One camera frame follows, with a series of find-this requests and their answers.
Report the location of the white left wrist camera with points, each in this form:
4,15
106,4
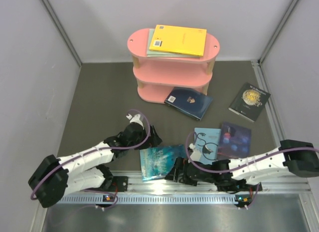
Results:
137,118

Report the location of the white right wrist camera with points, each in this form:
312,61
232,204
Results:
194,153

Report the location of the aluminium mounting rail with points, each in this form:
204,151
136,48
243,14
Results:
281,185

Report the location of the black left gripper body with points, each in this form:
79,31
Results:
142,137

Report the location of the dark navy hardcover book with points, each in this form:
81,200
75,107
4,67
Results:
189,101

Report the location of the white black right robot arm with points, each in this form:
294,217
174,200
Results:
243,174

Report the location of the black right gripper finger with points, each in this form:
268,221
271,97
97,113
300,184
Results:
180,163
173,175

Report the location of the perforated grey cable duct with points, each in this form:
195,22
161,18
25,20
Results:
152,199

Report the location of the purple blue cover book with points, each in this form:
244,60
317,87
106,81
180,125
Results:
234,142

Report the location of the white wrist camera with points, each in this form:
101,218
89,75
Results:
137,118
194,153

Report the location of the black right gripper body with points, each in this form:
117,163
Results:
190,180

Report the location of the grey-green book with black circle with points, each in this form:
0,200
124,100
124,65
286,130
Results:
152,53

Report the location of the teal ocean cover book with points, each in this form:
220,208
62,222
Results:
157,162

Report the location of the black book with gold moon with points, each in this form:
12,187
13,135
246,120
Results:
249,102

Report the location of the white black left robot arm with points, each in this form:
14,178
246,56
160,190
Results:
56,177

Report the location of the light blue thin book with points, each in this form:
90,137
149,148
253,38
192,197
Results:
206,142

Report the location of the yellow book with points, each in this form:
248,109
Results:
177,39

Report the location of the pink three-tier shelf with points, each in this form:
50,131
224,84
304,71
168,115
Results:
157,76

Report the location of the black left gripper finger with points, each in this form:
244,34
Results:
152,131
155,141

